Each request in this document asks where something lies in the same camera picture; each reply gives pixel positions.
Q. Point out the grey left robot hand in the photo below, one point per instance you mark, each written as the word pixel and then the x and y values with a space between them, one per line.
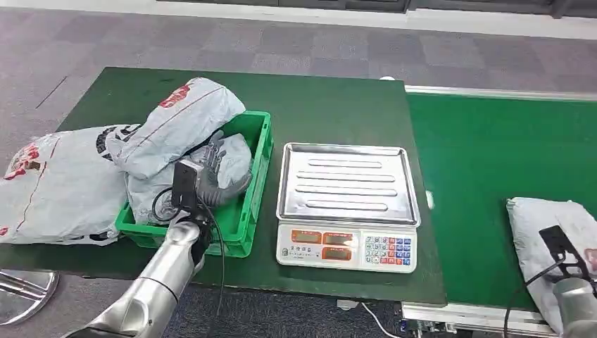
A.
pixel 212 182

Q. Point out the grey parcel bag red print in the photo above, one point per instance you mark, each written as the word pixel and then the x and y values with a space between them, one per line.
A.
pixel 182 121

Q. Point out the pale white parcel bag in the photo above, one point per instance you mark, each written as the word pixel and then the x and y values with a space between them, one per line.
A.
pixel 531 224

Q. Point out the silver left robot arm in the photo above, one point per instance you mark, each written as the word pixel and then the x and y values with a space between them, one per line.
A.
pixel 158 284

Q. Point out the green plastic crate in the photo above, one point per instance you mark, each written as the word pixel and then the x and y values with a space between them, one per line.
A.
pixel 254 154

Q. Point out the white electronic scale steel pan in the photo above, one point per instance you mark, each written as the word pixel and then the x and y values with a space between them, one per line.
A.
pixel 347 186

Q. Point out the large grey parcel black logo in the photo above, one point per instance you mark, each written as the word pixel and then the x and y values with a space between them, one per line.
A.
pixel 60 191

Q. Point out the white table foot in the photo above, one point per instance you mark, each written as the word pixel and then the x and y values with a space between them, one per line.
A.
pixel 347 305

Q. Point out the chrome chair base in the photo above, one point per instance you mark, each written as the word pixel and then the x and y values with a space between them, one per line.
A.
pixel 23 294

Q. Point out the green conveyor belt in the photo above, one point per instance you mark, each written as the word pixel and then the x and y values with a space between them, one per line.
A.
pixel 480 140

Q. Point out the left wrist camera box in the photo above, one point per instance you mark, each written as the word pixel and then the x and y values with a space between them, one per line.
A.
pixel 185 184

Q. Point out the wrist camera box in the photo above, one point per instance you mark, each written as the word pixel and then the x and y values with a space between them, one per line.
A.
pixel 559 247
pixel 185 184

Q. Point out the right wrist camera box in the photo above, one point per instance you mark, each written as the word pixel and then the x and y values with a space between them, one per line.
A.
pixel 559 247

